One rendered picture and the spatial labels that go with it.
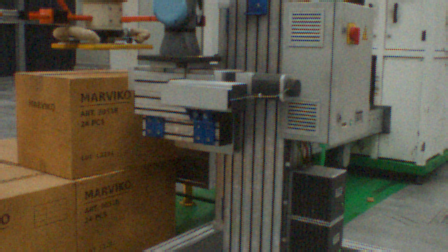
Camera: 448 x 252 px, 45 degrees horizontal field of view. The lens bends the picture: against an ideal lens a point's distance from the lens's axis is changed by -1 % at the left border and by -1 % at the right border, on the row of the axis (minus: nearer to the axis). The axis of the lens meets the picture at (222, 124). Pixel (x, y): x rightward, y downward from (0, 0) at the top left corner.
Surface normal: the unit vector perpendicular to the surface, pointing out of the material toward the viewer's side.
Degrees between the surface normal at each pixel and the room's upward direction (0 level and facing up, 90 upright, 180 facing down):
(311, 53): 90
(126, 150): 90
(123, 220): 90
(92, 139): 90
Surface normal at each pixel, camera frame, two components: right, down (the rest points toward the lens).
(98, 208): 0.81, 0.11
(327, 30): -0.55, 0.11
